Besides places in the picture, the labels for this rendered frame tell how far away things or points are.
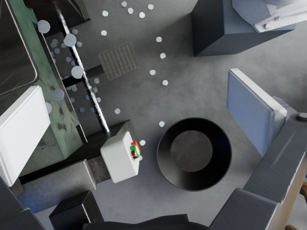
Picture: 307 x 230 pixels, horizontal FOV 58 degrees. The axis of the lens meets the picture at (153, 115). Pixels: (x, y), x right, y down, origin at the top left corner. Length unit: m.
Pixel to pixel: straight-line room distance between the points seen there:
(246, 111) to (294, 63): 1.14
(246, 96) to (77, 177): 0.42
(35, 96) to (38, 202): 0.40
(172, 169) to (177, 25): 0.59
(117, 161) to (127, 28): 0.74
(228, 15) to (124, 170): 0.45
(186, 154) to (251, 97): 1.03
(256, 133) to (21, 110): 0.13
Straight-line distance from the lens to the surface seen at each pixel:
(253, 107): 0.16
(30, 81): 0.39
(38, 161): 0.55
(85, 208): 0.49
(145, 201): 1.23
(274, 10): 0.69
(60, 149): 0.53
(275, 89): 1.26
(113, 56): 1.00
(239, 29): 0.75
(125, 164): 0.54
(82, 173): 0.54
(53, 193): 0.56
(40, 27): 0.54
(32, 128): 0.18
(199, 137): 1.18
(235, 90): 0.19
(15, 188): 0.55
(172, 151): 1.17
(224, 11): 0.75
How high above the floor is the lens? 1.14
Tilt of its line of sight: 85 degrees down
